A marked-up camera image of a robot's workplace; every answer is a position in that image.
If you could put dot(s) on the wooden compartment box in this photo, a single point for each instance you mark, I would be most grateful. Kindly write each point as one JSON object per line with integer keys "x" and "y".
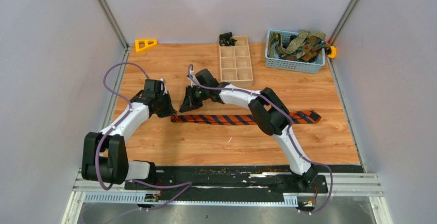
{"x": 235, "y": 63}

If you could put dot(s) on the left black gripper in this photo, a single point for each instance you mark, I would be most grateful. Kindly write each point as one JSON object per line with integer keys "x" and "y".
{"x": 170, "y": 110}

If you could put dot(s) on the orange navy striped tie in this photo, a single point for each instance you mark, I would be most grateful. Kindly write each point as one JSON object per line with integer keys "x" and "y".
{"x": 298, "y": 117}

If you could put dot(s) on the yellow triangle bracket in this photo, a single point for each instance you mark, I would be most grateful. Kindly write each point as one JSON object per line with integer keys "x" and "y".
{"x": 144, "y": 44}

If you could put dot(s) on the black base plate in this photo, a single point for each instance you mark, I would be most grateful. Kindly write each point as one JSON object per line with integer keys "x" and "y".
{"x": 261, "y": 183}

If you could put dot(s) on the yellow orange corner bracket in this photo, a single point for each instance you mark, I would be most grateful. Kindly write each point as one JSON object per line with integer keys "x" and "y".
{"x": 330, "y": 50}

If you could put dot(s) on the rolled black tie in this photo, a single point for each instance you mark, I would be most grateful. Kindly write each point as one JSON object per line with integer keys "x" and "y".
{"x": 227, "y": 39}

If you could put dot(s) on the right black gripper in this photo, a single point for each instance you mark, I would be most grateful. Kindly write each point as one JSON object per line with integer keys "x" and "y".
{"x": 190, "y": 103}

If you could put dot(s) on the blue plastic basket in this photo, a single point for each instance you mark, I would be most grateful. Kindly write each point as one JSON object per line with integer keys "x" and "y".
{"x": 304, "y": 67}

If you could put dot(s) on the brown teal patterned tie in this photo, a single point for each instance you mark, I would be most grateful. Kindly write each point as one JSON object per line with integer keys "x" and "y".
{"x": 308, "y": 51}

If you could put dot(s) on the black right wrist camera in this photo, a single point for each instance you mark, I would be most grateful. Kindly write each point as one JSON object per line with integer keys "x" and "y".
{"x": 205, "y": 78}

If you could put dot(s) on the olive patterned tie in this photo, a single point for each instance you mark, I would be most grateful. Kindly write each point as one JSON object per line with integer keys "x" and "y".
{"x": 280, "y": 44}

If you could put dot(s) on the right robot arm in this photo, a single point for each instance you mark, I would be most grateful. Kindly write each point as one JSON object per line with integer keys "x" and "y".
{"x": 267, "y": 112}

